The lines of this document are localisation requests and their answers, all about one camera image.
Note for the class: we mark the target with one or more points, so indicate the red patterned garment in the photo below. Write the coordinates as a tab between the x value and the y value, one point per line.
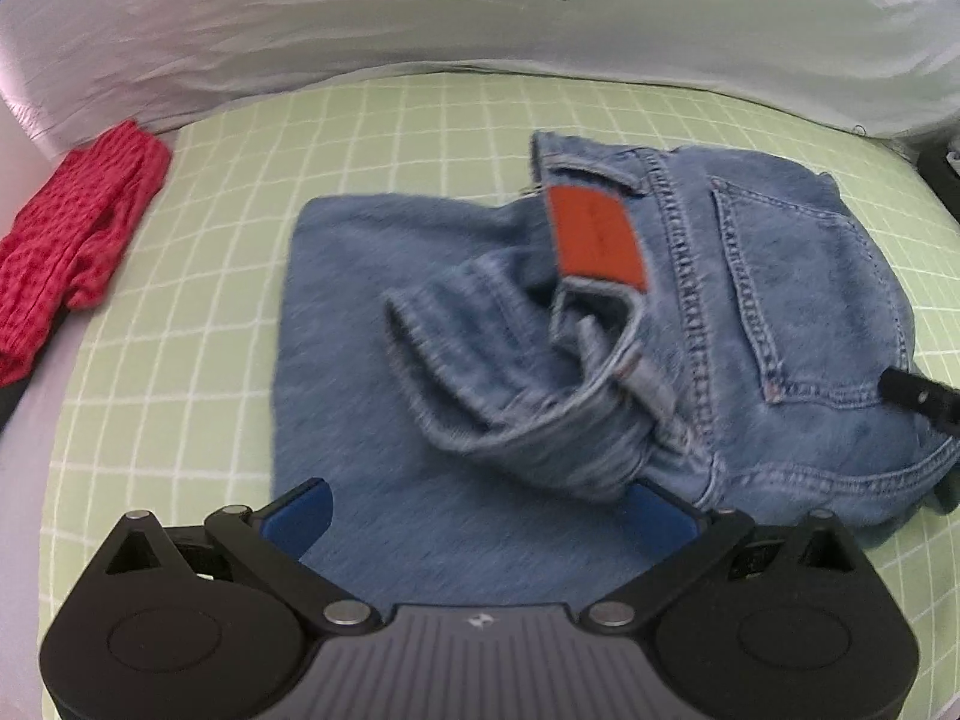
82	225

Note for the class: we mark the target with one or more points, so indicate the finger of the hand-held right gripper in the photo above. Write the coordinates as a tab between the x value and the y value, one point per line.
911	388

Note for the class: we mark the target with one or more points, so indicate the green grid cutting mat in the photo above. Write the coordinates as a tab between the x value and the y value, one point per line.
202	360

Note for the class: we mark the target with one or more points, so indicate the black garment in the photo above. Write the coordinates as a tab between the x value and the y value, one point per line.
9	405

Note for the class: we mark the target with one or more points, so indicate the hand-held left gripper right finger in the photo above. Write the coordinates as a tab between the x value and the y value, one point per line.
664	525

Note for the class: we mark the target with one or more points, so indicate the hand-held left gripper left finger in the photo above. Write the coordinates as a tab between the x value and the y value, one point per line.
301	514

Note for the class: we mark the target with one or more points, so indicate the pale grey cloth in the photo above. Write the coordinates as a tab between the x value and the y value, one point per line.
954	157

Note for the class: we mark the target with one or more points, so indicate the white carrot print duvet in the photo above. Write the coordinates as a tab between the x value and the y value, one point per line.
375	7

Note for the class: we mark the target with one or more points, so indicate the white cloth sheet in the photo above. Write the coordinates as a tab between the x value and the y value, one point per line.
45	427

